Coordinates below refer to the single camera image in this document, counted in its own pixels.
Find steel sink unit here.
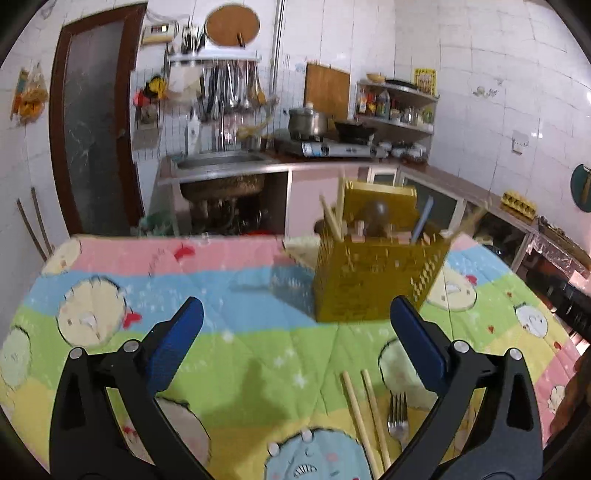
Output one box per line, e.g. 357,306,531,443
156,152,290,237

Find pastel cartoon printed blanket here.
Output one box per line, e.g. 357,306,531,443
0,233,585,480

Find row of hanging kitchen utensils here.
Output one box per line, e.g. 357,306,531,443
203,62,269,114

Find black wok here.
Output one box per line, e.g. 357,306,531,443
333,121,378,142

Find person's right forearm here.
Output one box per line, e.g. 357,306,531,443
551,355,591,444

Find brown frosted glass door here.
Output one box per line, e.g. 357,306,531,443
48,4,148,236

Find round wooden cutting board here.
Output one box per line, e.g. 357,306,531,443
205,4,260,47

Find yellow and red hanging items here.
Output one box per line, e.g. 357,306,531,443
134,76,167,105

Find metal corner shelf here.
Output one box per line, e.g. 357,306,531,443
355,80,438,136

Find row of condiment bottles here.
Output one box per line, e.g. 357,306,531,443
358,90,391,116

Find metal wall rack shelf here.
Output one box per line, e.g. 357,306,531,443
167,48,262,66

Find rectangular wooden cutting board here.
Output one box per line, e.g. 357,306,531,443
305,64,352,121

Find yellow wall poster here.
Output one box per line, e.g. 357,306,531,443
414,68,437,96

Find dark long-handled spoon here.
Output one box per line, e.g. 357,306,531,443
362,200,393,232

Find light blue plastic spoon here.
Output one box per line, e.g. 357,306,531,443
410,196,435,245

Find green round wall board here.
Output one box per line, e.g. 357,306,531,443
571,164,591,206

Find steel cooking pot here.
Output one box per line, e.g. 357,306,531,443
287,105,328,140

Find grey wall pipe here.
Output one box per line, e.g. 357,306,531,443
272,0,285,93

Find yellow egg carton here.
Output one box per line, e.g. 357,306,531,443
501,190,539,218

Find hanging yellow plastic bags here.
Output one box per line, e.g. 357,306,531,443
11,65,49,123

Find steel gas stove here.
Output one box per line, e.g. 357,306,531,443
274,134,391,160

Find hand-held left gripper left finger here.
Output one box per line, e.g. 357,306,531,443
50,296,205,480

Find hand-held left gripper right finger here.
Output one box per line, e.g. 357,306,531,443
390,295,543,480

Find green-handled metal fork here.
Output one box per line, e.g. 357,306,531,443
387,391,410,451

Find yellow slotted utensil holder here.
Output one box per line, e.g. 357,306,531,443
314,179,455,323

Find leaning wooden sticks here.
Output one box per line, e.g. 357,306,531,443
16,187,54,262

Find white wall control box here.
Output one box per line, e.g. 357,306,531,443
141,23,179,45

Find metal cutlery cup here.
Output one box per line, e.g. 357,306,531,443
181,25,204,53

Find white hanging cloth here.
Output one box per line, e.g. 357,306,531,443
167,65,201,98

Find dishes beside stove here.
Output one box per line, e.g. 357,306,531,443
379,141,428,160

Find plastic-covered wooden board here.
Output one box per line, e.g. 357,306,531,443
536,217,591,265

